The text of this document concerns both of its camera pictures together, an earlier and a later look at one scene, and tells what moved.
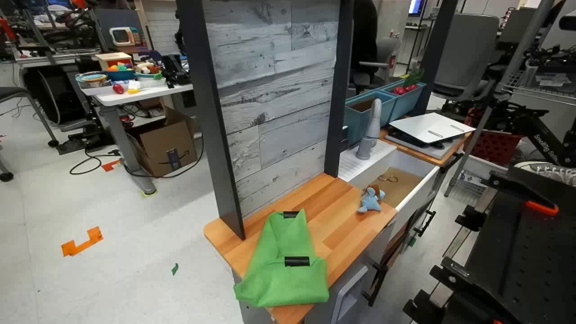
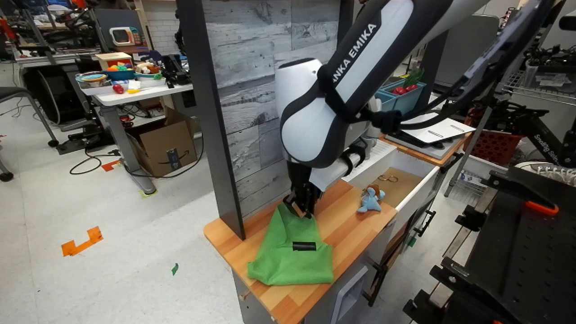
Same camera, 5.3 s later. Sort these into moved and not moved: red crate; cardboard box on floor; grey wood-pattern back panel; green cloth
Moved: green cloth
Not moved: red crate; grey wood-pattern back panel; cardboard box on floor
